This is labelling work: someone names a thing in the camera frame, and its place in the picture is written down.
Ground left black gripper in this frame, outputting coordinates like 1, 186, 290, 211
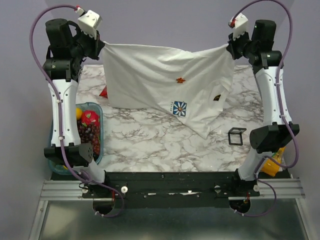
68, 25, 104, 60

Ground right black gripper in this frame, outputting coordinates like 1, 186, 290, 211
226, 28, 257, 61

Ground white garment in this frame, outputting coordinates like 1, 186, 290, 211
101, 43, 235, 138

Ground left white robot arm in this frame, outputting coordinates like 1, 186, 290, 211
43, 18, 111, 198

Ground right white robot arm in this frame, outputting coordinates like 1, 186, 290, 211
227, 14, 300, 196

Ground red snack bag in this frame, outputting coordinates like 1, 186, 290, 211
99, 86, 108, 99

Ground yellow black square pin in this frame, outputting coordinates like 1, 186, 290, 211
213, 94, 221, 101

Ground yellow toy lemon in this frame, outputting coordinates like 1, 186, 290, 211
76, 107, 83, 120

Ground pink toy dragon fruit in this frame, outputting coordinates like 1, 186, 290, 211
81, 110, 100, 127

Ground purple toy grapes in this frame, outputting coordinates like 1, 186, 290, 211
77, 120, 101, 160

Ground yellow candy bag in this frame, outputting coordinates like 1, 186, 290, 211
260, 147, 286, 177

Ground teal plastic fruit bowl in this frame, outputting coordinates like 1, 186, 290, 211
48, 101, 104, 175

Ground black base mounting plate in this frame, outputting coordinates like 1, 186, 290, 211
79, 172, 271, 215

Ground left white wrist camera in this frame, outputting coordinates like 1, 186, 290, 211
75, 6, 102, 40

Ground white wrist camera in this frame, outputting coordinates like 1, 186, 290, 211
228, 12, 249, 40
75, 6, 102, 40

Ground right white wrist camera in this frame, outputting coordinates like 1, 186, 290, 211
228, 12, 249, 40

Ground black square frame box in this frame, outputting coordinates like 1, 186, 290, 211
227, 127, 247, 146

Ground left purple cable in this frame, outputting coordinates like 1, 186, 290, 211
29, 5, 126, 218

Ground aluminium rail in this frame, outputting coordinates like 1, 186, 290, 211
40, 178, 306, 201

